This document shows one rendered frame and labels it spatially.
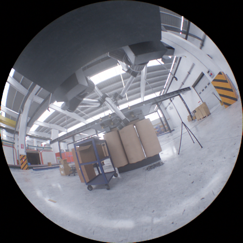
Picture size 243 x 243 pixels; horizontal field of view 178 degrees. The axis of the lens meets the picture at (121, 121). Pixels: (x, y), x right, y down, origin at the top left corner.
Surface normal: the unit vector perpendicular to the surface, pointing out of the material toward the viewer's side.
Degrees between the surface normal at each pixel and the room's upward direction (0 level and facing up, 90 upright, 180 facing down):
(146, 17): 180
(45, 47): 180
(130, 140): 90
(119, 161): 90
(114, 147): 90
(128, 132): 90
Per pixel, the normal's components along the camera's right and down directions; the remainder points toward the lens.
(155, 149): -0.19, -0.26
